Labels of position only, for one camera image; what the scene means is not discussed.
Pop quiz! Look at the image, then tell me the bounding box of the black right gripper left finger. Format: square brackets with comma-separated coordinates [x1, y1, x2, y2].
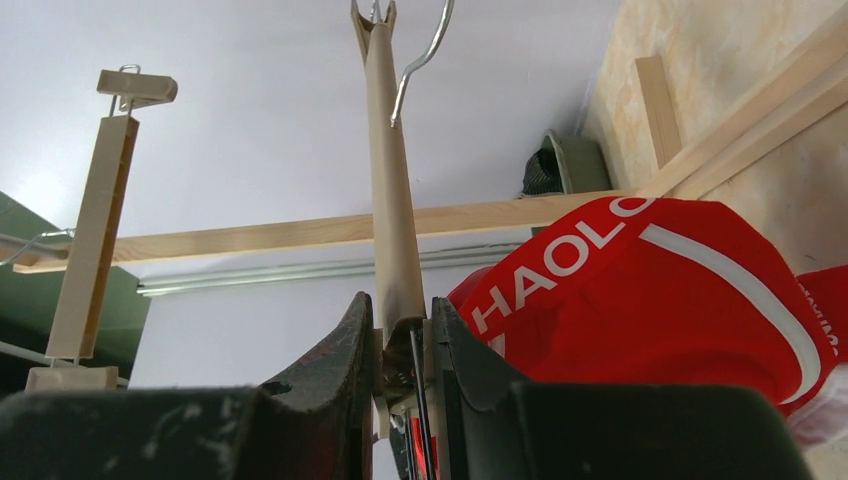
[1, 292, 375, 479]

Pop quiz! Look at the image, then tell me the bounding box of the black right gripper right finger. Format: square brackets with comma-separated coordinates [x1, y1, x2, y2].
[431, 298, 811, 479]

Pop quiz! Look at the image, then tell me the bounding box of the beige clip hanger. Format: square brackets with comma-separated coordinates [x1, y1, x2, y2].
[1, 64, 178, 392]
[351, 1, 454, 479]

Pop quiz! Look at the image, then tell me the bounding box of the red underwear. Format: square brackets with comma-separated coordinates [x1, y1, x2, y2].
[449, 197, 847, 454]

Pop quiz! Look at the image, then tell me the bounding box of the black striped garment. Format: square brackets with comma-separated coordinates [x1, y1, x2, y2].
[521, 149, 564, 197]

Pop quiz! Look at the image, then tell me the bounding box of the grey plastic bin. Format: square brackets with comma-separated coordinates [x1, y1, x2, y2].
[533, 130, 612, 194]

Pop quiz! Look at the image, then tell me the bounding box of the wooden clothes rack frame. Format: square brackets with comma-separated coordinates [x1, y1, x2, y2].
[15, 6, 847, 273]

